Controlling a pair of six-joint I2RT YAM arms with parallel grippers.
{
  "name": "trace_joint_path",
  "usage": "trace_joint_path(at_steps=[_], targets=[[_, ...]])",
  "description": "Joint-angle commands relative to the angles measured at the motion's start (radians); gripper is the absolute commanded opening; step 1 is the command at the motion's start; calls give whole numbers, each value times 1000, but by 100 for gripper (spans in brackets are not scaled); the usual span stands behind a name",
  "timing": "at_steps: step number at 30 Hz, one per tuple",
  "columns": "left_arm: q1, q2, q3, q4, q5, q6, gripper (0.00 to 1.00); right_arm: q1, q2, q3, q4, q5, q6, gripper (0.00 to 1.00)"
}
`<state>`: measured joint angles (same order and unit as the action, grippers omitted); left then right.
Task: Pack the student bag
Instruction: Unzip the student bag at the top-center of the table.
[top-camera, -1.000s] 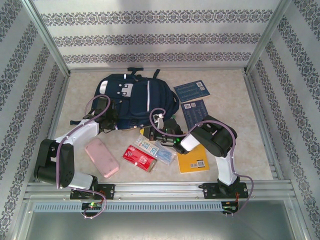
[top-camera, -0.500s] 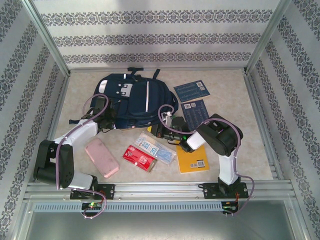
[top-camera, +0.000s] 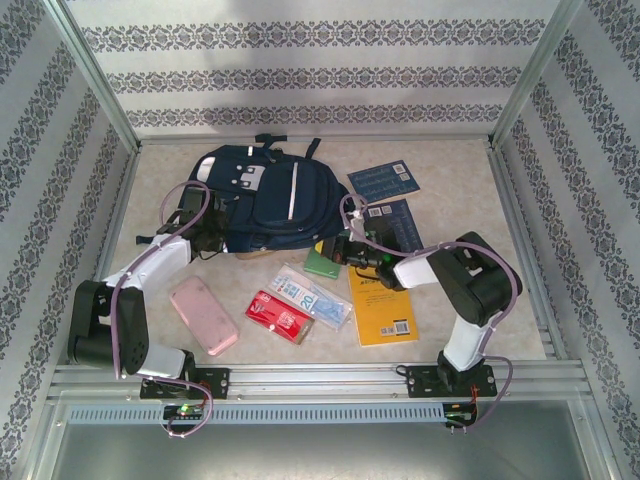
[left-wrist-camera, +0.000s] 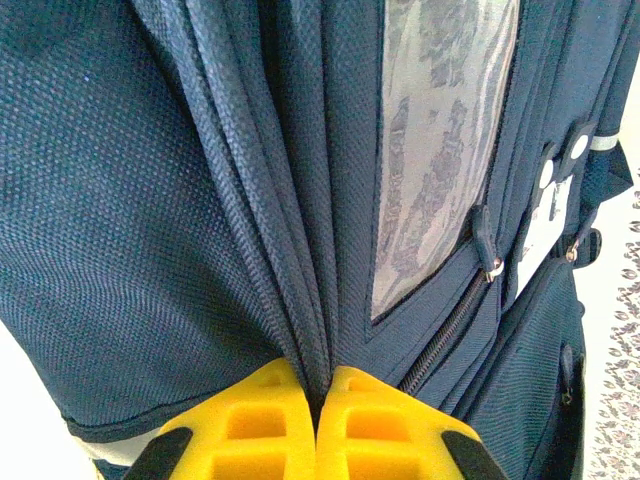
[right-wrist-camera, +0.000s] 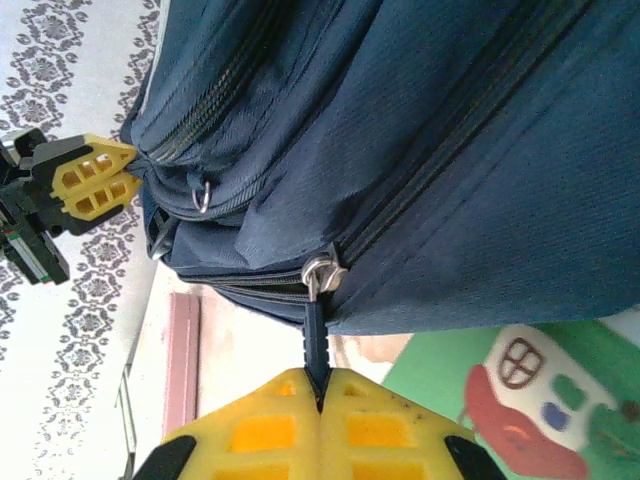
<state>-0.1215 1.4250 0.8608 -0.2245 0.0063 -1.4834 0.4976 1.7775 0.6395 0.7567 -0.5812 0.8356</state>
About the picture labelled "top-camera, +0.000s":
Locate red packaged item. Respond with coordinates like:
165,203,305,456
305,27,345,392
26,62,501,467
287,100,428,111
244,289,316,346

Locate blue notebook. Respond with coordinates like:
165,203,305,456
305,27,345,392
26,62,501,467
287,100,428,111
346,159,421,202
363,198,426,254

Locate aluminium table side rail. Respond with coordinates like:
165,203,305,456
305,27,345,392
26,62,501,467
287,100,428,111
69,144,142,366
488,144,569,361

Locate aluminium mounting rail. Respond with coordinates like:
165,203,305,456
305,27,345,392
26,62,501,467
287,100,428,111
47,363,594,404

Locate yellow notebook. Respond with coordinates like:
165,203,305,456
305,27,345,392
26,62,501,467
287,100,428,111
346,264,420,348

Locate clear ruler set package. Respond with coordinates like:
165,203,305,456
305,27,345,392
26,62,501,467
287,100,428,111
268,263,354,331

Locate aluminium frame post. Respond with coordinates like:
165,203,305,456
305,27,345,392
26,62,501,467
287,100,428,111
42,0,141,151
488,0,587,150

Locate navy blue backpack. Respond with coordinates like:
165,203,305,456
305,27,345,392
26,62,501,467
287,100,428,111
135,132,354,260

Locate green notebook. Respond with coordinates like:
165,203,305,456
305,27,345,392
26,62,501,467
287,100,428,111
303,243,342,280

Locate aluminium table end rail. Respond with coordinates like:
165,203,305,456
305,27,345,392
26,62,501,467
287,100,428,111
137,133,496,147

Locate pink pencil case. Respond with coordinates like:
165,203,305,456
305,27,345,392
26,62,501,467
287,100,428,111
168,276,240,357

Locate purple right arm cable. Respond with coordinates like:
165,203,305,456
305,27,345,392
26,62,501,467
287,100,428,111
339,194,524,432

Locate grey slotted cable duct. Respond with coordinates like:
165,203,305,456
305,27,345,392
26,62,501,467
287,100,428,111
66,403,447,426

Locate grey metal sheet panel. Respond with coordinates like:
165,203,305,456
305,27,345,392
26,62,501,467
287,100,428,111
29,399,616,480

